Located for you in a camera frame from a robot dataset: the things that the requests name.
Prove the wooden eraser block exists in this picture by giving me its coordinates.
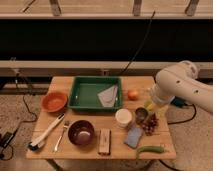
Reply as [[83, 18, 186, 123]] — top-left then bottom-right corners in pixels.
[[98, 129, 111, 155]]

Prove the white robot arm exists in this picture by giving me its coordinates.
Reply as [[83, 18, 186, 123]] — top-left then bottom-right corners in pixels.
[[150, 61, 213, 115]]

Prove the green plastic tray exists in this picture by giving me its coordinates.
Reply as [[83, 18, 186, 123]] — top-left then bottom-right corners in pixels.
[[68, 76, 122, 112]]

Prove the grey cloth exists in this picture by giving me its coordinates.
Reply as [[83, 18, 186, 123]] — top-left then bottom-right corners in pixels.
[[98, 85, 118, 107]]

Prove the orange fruit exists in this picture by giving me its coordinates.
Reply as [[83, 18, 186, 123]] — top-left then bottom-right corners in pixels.
[[127, 90, 139, 101]]

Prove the white cup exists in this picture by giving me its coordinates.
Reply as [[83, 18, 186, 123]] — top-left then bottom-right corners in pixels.
[[115, 109, 132, 128]]

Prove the wooden table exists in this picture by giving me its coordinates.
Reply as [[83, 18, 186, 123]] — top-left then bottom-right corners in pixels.
[[26, 76, 176, 162]]

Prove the metal can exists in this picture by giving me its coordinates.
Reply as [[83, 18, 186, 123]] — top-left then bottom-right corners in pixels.
[[135, 107, 148, 124]]

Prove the dark maroon bowl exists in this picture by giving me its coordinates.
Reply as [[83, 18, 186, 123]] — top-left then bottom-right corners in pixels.
[[68, 120, 95, 146]]

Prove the metal fork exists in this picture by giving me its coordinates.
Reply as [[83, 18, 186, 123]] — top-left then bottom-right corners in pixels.
[[53, 120, 70, 152]]

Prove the orange bowl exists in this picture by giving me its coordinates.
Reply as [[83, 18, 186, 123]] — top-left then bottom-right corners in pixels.
[[41, 91, 67, 113]]

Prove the blue sponge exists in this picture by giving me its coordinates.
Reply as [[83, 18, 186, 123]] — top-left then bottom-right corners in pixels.
[[124, 126, 143, 149]]

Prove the bunch of red grapes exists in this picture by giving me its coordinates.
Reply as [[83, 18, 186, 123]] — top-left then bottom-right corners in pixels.
[[142, 114, 158, 136]]

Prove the blue power box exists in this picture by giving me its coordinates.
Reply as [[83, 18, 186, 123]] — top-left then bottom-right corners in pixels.
[[171, 97, 186, 108]]

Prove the green pepper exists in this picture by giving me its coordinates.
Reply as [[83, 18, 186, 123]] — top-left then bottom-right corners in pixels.
[[136, 146, 165, 158]]

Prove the white dish brush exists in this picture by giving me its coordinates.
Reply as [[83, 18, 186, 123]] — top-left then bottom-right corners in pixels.
[[28, 113, 65, 151]]

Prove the black hanging cable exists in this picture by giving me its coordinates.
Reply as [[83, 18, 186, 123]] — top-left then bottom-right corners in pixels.
[[118, 10, 157, 77]]

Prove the black cable on right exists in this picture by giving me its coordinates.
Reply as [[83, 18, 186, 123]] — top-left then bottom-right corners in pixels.
[[167, 103, 197, 126]]

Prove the black cable on left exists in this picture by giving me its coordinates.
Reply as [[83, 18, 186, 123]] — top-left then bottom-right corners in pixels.
[[0, 71, 38, 161]]

